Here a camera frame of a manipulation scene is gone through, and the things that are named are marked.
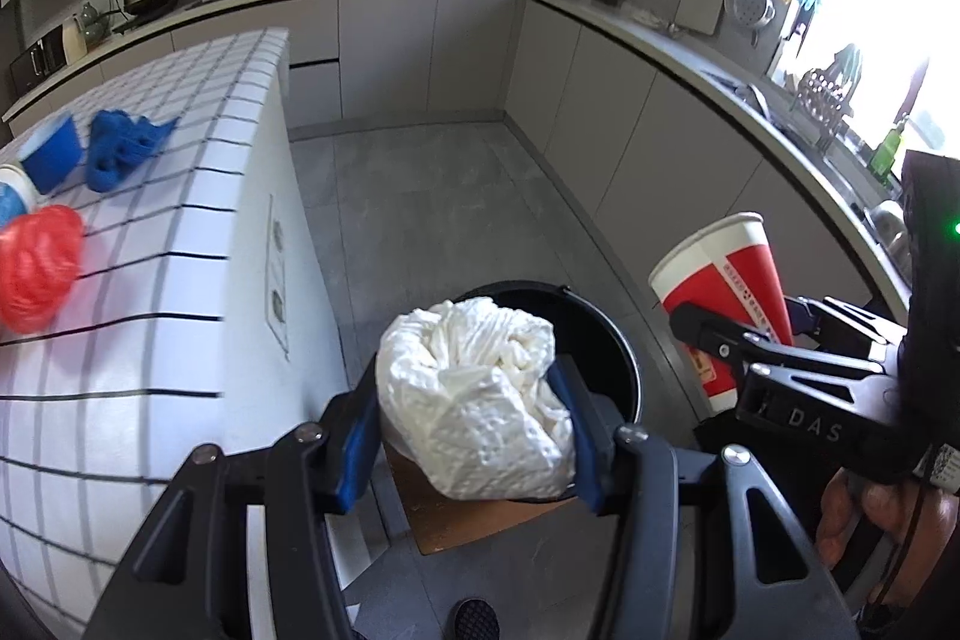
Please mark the red white paper cup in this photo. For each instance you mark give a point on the red white paper cup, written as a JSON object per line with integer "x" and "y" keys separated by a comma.
{"x": 727, "y": 268}

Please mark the black round trash bin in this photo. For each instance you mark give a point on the black round trash bin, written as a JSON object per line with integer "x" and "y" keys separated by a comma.
{"x": 604, "y": 356}

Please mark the white paper towel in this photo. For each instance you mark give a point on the white paper towel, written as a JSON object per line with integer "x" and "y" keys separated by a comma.
{"x": 463, "y": 392}

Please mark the green dish soap bottle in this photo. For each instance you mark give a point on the green dish soap bottle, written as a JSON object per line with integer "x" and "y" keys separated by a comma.
{"x": 882, "y": 159}

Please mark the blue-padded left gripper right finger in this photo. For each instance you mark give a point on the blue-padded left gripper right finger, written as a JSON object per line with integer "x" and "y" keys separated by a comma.
{"x": 595, "y": 420}

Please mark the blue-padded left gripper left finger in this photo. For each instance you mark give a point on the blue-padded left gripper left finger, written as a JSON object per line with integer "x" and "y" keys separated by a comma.
{"x": 352, "y": 426}

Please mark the hanging steel strainer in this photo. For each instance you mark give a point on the hanging steel strainer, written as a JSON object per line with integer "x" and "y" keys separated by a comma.
{"x": 751, "y": 15}

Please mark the blue patterned paper cup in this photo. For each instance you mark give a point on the blue patterned paper cup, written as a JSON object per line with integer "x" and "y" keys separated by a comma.
{"x": 18, "y": 196}

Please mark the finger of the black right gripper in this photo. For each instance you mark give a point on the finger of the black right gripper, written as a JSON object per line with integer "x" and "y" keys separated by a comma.
{"x": 720, "y": 332}

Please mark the small blue plastic cup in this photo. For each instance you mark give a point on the small blue plastic cup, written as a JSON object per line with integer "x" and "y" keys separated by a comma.
{"x": 51, "y": 153}

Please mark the red plastic bag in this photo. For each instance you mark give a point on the red plastic bag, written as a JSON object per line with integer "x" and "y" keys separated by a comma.
{"x": 41, "y": 259}

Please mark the white wall socket panel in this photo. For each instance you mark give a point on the white wall socket panel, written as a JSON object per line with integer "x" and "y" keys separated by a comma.
{"x": 275, "y": 281}

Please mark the black microwave oven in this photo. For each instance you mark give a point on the black microwave oven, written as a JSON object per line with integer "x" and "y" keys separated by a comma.
{"x": 39, "y": 62}

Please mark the black mesh shoe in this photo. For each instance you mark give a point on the black mesh shoe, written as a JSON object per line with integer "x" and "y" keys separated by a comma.
{"x": 473, "y": 619}

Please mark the brown cardboard sheet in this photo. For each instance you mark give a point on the brown cardboard sheet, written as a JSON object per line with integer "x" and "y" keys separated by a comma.
{"x": 438, "y": 524}

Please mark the person's right hand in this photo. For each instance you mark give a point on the person's right hand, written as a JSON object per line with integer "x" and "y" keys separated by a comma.
{"x": 887, "y": 507}

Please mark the blue cloth rag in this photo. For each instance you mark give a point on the blue cloth rag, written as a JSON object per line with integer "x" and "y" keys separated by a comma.
{"x": 119, "y": 144}

